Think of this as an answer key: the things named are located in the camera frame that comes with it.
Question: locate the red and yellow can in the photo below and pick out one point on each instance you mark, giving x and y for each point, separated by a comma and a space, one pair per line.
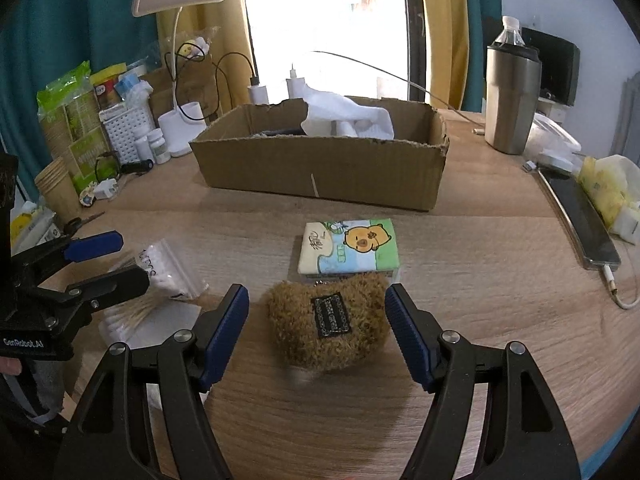
107, 90

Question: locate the blue and white packets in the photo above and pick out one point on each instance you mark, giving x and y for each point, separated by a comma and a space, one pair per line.
131, 87

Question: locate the scissors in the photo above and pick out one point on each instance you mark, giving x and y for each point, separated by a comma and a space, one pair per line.
75, 224

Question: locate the cardboard box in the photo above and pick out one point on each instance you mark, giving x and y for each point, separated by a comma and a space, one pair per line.
320, 170

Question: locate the brown plush pouch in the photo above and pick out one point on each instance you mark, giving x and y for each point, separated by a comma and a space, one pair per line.
350, 350

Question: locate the black phone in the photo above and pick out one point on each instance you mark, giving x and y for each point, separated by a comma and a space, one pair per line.
580, 220

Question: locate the wide teal curtain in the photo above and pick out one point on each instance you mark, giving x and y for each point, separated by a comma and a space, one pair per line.
75, 20

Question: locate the stack of brown paper cups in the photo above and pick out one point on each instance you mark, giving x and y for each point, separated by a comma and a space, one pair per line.
57, 185

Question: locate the white plastic container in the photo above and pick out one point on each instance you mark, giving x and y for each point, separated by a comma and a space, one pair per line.
550, 135

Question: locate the cartoon print tissue pack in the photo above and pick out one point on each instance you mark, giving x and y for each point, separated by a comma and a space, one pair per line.
350, 250

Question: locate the white pill bottle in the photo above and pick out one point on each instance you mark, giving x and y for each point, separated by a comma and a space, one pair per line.
141, 147
159, 147

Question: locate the clear water bottle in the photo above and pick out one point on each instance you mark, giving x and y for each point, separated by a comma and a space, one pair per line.
509, 35

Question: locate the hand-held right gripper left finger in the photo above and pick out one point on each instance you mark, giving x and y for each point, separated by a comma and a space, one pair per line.
225, 335

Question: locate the white cloth towel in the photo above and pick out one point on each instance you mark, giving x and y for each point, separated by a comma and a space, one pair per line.
340, 110

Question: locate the cotton swab bag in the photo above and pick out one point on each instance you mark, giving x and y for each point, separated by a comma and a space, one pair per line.
165, 267

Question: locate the white perforated basket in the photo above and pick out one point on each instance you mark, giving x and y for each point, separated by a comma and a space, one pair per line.
125, 130

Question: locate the plastic bag with yellow toy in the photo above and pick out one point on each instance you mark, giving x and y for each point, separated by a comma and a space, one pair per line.
190, 49

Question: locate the grey knit gloves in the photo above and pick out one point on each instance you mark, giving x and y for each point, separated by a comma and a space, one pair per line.
277, 132

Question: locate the dark door frame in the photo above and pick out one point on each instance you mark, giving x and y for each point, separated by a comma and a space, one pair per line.
415, 35

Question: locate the grey padded headboard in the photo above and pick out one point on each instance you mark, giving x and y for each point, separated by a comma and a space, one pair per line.
634, 100

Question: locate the white plug adapter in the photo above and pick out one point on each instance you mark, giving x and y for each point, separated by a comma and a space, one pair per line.
106, 190

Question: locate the black monitor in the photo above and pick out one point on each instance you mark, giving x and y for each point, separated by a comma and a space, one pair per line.
557, 67

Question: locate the white wipes package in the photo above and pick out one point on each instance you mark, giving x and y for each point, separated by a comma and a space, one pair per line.
45, 225

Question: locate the white cabinet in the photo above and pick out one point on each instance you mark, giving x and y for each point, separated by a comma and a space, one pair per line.
552, 110

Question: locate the stainless steel tumbler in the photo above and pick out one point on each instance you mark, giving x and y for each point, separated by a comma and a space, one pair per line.
512, 105

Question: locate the person's left hand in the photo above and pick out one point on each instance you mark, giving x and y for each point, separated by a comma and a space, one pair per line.
9, 366

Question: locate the narrow teal curtain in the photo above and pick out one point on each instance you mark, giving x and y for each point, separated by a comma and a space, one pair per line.
480, 10

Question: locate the small patterned charm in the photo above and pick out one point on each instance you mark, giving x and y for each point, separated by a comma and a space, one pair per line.
88, 197

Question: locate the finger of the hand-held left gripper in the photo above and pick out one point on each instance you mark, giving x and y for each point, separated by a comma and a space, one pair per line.
115, 285
95, 246

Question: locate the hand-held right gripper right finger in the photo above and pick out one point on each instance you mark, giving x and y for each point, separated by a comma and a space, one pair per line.
410, 340

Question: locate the wide yellow curtain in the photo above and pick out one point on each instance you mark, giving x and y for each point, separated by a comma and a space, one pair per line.
230, 30

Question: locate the narrow yellow curtain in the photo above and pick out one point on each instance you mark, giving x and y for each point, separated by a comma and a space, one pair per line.
442, 35

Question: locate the green paper cup package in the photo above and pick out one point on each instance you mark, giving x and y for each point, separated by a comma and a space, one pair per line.
75, 120

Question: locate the black cylinder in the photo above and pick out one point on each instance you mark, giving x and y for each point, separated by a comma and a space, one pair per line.
137, 166

